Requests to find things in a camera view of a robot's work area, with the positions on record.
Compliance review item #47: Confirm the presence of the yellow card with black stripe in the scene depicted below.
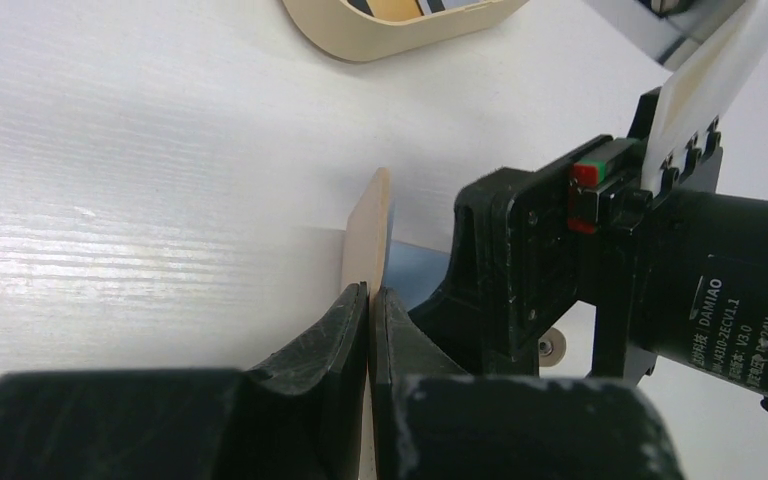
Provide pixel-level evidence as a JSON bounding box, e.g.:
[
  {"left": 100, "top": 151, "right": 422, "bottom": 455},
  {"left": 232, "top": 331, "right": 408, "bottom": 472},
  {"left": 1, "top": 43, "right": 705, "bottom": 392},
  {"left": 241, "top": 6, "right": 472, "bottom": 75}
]
[{"left": 347, "top": 0, "right": 423, "bottom": 22}]

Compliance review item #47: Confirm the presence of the beige leather card holder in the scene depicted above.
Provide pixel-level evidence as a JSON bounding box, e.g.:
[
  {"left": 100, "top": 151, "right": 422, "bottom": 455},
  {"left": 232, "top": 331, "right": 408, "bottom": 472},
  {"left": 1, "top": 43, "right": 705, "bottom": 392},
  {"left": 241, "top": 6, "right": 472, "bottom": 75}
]
[{"left": 341, "top": 168, "right": 393, "bottom": 479}]

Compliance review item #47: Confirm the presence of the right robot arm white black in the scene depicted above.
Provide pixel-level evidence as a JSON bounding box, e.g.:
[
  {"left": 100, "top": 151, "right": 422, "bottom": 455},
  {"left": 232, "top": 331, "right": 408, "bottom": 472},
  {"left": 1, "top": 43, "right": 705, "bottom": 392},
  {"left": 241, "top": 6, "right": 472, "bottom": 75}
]
[{"left": 410, "top": 89, "right": 768, "bottom": 413}]

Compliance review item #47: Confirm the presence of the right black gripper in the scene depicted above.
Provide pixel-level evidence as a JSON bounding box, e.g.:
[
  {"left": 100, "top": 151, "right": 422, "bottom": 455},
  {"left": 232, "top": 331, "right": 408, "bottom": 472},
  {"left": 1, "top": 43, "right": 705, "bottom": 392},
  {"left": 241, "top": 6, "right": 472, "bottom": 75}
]
[{"left": 410, "top": 89, "right": 722, "bottom": 383}]

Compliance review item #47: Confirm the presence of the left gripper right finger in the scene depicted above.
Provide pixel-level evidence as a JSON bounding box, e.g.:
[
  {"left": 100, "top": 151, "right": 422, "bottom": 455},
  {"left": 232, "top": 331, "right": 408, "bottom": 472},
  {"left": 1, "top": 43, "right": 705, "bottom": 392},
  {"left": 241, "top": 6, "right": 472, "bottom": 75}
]
[{"left": 369, "top": 288, "right": 684, "bottom": 479}]

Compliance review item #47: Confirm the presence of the beige oval tray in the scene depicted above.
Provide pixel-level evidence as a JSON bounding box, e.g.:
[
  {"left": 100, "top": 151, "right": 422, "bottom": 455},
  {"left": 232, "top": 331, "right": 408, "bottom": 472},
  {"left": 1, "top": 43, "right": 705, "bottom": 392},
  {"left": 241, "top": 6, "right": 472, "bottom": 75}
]
[{"left": 283, "top": 1, "right": 525, "bottom": 63}]

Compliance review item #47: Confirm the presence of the grey card with black stripe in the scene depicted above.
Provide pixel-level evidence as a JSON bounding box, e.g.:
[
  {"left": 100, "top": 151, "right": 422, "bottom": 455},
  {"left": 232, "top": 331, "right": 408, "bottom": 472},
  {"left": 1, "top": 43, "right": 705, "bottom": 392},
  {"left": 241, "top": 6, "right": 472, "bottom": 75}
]
[{"left": 418, "top": 0, "right": 483, "bottom": 15}]

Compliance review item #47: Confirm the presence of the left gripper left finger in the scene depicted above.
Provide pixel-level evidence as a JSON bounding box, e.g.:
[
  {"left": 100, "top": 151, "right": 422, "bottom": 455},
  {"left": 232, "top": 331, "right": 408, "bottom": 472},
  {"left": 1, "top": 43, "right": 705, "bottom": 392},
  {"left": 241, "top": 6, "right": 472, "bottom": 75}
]
[{"left": 0, "top": 283, "right": 368, "bottom": 479}]

